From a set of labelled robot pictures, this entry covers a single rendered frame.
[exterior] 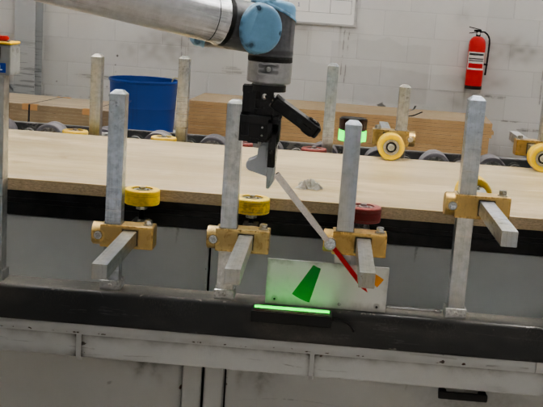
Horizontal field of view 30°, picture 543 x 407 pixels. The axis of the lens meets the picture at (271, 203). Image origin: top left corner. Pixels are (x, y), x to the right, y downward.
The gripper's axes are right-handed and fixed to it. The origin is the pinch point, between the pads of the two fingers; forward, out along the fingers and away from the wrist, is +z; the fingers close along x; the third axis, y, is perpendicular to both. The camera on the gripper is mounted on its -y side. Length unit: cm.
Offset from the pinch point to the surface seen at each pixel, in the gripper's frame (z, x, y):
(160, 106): 46, -562, 116
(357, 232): 10.3, -6.6, -18.8
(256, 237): 13.0, -5.3, 2.6
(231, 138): -7.6, -6.1, 9.4
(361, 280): 13.0, 23.1, -19.1
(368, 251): 11.3, 6.2, -20.7
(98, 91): -5, -115, 63
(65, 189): 9, -22, 49
